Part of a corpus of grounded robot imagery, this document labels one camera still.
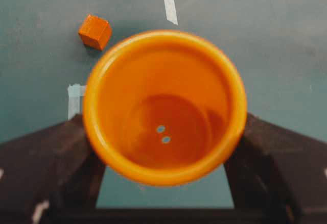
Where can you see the orange wooden cube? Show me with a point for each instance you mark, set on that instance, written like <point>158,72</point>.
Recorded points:
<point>95,32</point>

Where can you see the white tape corner marker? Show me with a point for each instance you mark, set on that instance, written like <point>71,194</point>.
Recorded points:
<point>76,93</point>

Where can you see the orange plastic cup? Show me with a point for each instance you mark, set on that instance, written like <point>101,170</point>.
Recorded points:
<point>164,108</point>

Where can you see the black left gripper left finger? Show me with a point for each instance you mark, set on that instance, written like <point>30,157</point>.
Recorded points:
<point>51,168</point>

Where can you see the white tape strip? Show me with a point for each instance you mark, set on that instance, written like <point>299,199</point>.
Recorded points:
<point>171,13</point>

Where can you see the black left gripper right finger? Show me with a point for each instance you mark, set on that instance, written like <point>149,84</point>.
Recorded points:
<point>279,172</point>

